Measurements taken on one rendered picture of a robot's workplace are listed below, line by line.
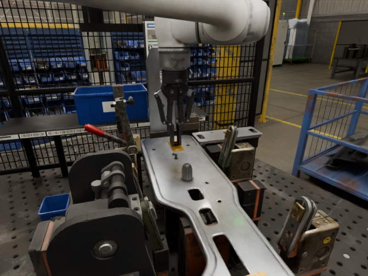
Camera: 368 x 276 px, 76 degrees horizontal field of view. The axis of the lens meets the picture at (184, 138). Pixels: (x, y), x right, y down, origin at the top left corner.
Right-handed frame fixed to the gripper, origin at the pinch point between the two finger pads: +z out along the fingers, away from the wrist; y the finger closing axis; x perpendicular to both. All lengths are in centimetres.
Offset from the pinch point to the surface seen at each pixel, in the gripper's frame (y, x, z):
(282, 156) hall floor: 175, 148, 108
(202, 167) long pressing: 6.7, -8.1, 8.9
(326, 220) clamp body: 19.7, -41.4, 4.5
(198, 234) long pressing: -4.0, -33.9, 8.7
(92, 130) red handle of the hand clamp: -24.4, -1.1, -4.4
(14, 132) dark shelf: -57, 34, 6
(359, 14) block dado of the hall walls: 1143, 911, -131
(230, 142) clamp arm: 15.8, -7.4, 1.8
